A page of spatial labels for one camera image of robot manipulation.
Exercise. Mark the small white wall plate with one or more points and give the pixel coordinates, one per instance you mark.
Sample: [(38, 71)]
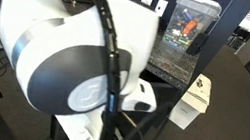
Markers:
[(161, 7)]

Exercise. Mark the white cardboard box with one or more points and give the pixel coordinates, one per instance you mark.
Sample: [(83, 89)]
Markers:
[(192, 102)]

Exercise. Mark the clear plastic lidded bin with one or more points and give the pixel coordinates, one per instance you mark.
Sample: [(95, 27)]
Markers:
[(191, 23)]

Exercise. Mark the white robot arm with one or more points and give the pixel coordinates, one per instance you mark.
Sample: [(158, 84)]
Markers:
[(57, 52)]

